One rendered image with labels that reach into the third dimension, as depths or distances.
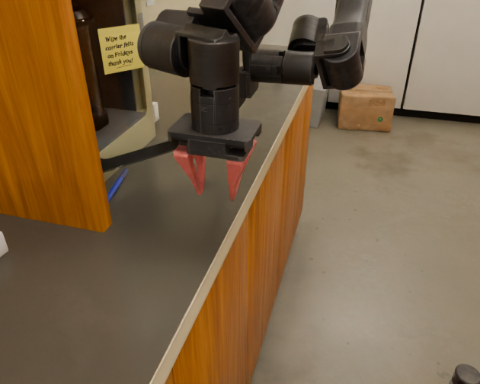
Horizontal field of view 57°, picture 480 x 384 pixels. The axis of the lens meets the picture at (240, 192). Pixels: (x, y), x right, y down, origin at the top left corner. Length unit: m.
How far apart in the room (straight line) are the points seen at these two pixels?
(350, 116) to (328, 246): 1.53
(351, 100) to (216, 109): 3.06
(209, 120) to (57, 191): 0.38
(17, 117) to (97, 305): 0.32
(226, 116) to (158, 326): 0.30
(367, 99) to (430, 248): 1.49
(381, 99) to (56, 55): 3.05
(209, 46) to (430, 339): 1.67
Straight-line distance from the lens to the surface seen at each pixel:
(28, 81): 0.74
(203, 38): 0.49
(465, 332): 2.06
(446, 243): 2.50
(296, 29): 0.82
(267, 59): 0.78
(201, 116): 0.51
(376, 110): 3.57
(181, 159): 0.54
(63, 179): 0.79
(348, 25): 0.79
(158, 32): 0.55
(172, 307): 0.65
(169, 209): 0.84
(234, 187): 0.55
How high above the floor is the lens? 1.40
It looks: 31 degrees down
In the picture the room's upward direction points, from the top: straight up
